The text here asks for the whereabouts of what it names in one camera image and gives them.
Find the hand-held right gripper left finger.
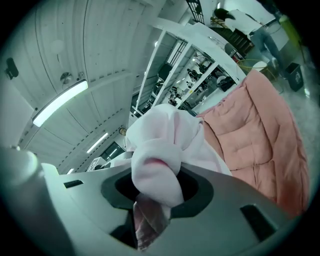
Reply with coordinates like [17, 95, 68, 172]
[41, 162, 141, 236]

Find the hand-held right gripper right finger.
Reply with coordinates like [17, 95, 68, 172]
[139, 161, 299, 256]

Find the pale pink cloth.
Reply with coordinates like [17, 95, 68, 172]
[124, 103, 233, 251]

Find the long ceiling light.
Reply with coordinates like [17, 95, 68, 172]
[86, 132, 110, 154]
[32, 79, 89, 128]

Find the round metal ceiling fixture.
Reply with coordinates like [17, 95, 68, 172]
[59, 71, 73, 85]

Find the white shelf unit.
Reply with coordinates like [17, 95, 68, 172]
[128, 22, 249, 121]

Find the round white stool yellow hoop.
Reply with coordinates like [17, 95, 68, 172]
[236, 58, 279, 81]

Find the black waste bin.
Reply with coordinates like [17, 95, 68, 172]
[284, 62, 305, 93]

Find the green cylinder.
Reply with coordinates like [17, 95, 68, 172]
[278, 14, 304, 50]

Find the black window grille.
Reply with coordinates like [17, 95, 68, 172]
[185, 0, 206, 25]

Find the black wall camera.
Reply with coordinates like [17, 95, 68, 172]
[4, 57, 20, 81]

